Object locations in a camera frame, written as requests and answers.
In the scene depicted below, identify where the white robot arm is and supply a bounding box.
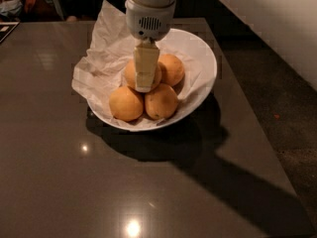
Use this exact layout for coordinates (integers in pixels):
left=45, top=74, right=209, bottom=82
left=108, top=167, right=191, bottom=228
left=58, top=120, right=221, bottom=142
left=125, top=0, right=176, bottom=92

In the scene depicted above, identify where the black tablet at table edge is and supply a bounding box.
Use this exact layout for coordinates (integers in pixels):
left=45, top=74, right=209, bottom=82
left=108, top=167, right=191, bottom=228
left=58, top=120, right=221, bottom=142
left=0, top=22, right=19, bottom=44

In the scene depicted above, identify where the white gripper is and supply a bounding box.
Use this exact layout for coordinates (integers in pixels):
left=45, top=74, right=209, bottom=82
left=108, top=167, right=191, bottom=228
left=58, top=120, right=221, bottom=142
left=126, top=0, right=176, bottom=92

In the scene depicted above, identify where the white crumpled paper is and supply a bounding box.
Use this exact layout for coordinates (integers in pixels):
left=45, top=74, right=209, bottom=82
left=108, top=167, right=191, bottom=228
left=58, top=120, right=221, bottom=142
left=71, top=0, right=202, bottom=131

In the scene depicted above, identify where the orange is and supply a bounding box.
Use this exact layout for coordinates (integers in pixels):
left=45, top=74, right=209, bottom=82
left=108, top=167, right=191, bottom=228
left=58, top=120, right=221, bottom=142
left=145, top=83, right=178, bottom=120
left=158, top=54, right=185, bottom=86
left=109, top=86, right=144, bottom=122
left=124, top=59, right=161, bottom=89

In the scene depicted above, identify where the person in orange clothing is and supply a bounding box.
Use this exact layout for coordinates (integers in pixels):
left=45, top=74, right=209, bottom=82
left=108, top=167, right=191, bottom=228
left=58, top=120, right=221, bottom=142
left=0, top=0, right=61, bottom=22

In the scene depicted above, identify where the white bowl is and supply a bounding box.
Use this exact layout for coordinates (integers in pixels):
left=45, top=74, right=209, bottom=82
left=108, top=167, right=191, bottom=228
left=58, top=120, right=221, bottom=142
left=87, top=29, right=217, bottom=132

